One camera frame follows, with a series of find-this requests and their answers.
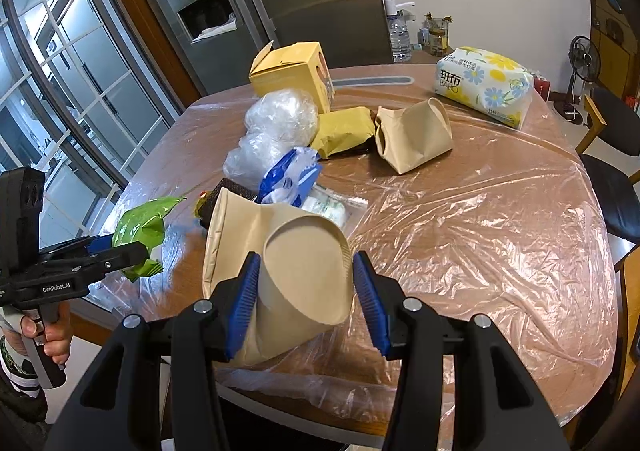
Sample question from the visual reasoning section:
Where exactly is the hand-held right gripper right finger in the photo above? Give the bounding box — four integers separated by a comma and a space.
352, 250, 571, 451

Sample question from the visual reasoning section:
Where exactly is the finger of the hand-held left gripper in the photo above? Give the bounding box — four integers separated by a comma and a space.
30, 241, 151, 289
35, 233, 118, 263

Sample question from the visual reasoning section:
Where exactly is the yellow cardboard box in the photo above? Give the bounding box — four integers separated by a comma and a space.
248, 41, 335, 114

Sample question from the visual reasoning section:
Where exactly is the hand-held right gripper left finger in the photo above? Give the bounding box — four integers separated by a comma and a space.
45, 251, 263, 451

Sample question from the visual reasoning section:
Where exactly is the wooden cabinet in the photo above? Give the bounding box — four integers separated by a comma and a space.
585, 0, 640, 97

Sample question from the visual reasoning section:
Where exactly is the water bottle with white pump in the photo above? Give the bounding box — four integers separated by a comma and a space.
382, 0, 417, 63

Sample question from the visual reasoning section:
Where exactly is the crushed brown paper cup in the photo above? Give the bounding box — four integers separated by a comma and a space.
374, 98, 455, 175
201, 187, 353, 366

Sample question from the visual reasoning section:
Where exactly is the sliding glass door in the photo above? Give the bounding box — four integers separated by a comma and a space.
0, 0, 176, 252

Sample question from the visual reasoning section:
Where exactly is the floral tissue pack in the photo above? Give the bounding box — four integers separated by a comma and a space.
434, 46, 535, 129

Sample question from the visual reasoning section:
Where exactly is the person's left hand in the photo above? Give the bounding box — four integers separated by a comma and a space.
17, 313, 72, 367

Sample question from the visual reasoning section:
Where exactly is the round table with plastic cover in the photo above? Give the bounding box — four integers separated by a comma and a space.
85, 64, 621, 427

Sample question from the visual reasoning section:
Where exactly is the black snack wrapper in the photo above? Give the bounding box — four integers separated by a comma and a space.
194, 176, 261, 232

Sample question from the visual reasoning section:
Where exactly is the green snack packet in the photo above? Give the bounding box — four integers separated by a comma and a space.
111, 196, 187, 282

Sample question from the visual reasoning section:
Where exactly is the clear packet with white contents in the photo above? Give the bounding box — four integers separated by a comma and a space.
300, 184, 368, 232

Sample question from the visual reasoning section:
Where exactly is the blue and white wrapper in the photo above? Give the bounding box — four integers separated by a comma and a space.
257, 147, 322, 207

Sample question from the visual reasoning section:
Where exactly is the yellow padded packet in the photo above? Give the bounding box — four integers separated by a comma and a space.
310, 106, 376, 161

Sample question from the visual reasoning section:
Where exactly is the black standing fan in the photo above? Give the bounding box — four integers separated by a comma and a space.
555, 34, 601, 124

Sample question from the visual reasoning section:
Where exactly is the clear plastic bag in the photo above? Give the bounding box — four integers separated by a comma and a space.
222, 88, 321, 192

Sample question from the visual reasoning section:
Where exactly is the glass jar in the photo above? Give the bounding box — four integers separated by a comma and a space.
425, 14, 451, 57

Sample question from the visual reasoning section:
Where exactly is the wooden chair with black seat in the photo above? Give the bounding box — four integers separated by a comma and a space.
575, 88, 640, 272

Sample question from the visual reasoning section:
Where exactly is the white cloth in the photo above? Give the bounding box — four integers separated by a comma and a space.
192, 14, 238, 40

